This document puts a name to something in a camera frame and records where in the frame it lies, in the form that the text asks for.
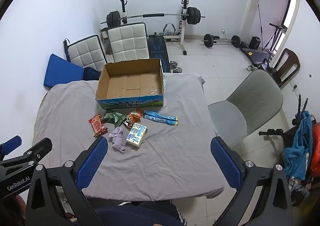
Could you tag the white bench press rack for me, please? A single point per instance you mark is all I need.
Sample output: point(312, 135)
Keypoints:
point(184, 26)

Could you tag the thin black pole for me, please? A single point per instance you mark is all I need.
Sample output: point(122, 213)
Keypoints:
point(260, 26)

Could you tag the window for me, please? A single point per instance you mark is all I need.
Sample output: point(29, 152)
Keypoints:
point(291, 11)

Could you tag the chrome dumbbell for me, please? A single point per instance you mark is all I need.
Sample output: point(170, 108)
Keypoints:
point(176, 68)

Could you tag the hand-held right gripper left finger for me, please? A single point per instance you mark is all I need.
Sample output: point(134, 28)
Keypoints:
point(92, 161)

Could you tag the brown stool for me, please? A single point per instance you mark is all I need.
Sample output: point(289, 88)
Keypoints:
point(103, 33)

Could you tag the red snack packet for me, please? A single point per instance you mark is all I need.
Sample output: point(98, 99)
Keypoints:
point(98, 126)

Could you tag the orange panda snack packet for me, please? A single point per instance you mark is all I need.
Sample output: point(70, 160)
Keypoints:
point(132, 116)

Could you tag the black speaker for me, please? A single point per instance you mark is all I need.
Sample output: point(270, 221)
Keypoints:
point(254, 43)

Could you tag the black weight bench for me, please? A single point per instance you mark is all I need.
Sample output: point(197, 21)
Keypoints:
point(156, 51)

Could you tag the black treadmill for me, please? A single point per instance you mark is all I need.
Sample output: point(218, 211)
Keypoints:
point(255, 55)

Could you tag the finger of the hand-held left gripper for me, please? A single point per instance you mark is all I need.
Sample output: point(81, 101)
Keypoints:
point(40, 147)
point(11, 142)

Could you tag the green snack packet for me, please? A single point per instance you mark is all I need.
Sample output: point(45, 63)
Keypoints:
point(112, 116)

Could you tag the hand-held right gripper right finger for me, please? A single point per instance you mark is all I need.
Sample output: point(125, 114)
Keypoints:
point(225, 163)

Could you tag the pair of white slippers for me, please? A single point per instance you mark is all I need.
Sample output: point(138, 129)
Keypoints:
point(251, 67)

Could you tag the long barbell with black plates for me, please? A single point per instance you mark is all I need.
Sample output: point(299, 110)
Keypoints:
point(150, 15)

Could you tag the grey shell chair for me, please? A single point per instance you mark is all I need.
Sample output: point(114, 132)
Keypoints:
point(250, 96)

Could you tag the white padded chair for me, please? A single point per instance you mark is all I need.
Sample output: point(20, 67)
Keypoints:
point(127, 41)
point(85, 52)

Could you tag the brown wooden chair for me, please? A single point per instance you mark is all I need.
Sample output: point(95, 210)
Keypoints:
point(292, 62)

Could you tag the black twin rods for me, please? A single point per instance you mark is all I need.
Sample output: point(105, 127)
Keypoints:
point(299, 106)

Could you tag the blue white tissue pack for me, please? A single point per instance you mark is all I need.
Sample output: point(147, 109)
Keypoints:
point(136, 134)

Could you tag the cardboard box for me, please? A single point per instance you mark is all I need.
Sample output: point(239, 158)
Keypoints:
point(130, 83)

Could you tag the person's legs in dark trousers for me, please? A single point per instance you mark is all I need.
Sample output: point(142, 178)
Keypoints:
point(137, 216)

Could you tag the long blue snack packet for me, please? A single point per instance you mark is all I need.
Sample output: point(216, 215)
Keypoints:
point(157, 116)

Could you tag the blue folded mat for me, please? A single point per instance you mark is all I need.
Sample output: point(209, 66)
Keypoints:
point(62, 71)

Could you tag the orange bag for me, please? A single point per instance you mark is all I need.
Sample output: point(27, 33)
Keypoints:
point(315, 146)

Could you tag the blue hanging clothes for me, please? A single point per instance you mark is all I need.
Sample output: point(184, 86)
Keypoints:
point(300, 146)

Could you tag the short barbell with black plates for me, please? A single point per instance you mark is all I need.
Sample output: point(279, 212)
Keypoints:
point(208, 40)

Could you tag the grey table cloth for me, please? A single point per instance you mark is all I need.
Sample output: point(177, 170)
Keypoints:
point(162, 153)

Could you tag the dark blue garment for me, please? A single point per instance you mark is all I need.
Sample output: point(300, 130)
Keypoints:
point(91, 73)

